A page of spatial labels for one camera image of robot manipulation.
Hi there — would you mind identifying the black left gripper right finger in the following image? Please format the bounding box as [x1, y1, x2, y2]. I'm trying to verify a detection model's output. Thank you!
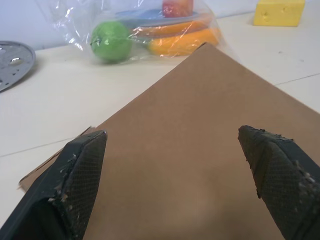
[237, 124, 320, 240]

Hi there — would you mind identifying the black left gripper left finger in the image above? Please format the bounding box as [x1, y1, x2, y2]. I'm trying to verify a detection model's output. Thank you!
[0, 129, 108, 240]

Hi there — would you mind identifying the clear plastic bag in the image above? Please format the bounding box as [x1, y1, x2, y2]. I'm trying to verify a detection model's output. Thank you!
[34, 0, 227, 66]

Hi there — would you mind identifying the brown cardboard sheet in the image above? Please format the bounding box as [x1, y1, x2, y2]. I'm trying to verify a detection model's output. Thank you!
[17, 42, 320, 240]

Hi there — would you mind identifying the perforated silver metal disc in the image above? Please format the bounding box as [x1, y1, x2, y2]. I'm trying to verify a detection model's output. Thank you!
[0, 40, 37, 93]

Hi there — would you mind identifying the green toy apple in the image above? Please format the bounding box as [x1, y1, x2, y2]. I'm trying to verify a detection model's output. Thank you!
[90, 20, 134, 65]

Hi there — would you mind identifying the yellow cheese-shaped foam block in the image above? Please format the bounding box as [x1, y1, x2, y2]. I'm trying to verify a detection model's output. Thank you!
[252, 0, 306, 27]

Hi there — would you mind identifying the orange toy banana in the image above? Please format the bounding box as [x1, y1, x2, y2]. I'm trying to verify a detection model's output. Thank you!
[147, 27, 221, 57]
[129, 19, 213, 38]

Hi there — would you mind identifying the blue plastic plate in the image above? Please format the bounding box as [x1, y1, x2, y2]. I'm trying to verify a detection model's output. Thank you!
[114, 8, 208, 26]

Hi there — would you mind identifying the red toy apple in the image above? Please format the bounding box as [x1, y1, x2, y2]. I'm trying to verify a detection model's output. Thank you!
[161, 0, 195, 18]

